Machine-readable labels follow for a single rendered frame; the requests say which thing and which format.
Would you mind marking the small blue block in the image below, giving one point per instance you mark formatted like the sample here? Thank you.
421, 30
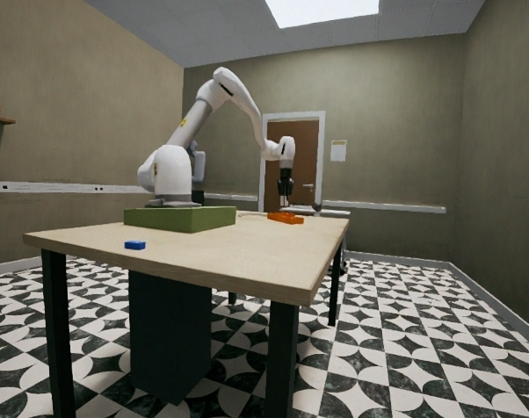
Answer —
137, 245

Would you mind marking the orange rack of bins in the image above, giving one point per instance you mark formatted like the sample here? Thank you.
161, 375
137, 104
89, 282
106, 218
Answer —
288, 218

